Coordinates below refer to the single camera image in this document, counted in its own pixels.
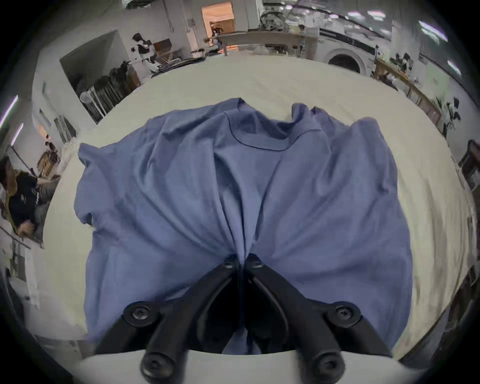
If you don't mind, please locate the white washing machine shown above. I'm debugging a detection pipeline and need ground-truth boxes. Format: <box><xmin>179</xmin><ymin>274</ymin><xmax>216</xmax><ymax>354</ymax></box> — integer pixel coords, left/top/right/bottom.
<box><xmin>311</xmin><ymin>35</ymin><xmax>376</xmax><ymax>77</ymax></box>

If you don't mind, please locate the long wooden table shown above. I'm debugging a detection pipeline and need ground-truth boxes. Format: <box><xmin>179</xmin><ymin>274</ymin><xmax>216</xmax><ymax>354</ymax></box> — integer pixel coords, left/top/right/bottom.
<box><xmin>217</xmin><ymin>31</ymin><xmax>319</xmax><ymax>61</ymax></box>

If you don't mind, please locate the blue shirt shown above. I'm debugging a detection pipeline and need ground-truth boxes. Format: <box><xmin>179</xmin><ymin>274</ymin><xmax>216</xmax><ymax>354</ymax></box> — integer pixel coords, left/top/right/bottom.
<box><xmin>73</xmin><ymin>97</ymin><xmax>414</xmax><ymax>355</ymax></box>

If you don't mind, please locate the bed with beige sheet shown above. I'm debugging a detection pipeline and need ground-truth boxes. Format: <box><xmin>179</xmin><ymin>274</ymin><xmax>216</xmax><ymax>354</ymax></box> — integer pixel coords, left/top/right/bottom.
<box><xmin>41</xmin><ymin>52</ymin><xmax>474</xmax><ymax>362</ymax></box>

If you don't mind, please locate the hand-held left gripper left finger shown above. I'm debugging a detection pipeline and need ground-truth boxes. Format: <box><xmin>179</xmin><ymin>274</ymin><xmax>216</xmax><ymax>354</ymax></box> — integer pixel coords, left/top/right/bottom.
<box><xmin>94</xmin><ymin>254</ymin><xmax>241</xmax><ymax>383</ymax></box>

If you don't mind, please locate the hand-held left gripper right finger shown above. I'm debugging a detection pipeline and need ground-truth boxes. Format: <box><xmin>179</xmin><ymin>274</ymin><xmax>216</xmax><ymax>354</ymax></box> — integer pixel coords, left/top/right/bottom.
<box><xmin>244</xmin><ymin>254</ymin><xmax>392</xmax><ymax>384</ymax></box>

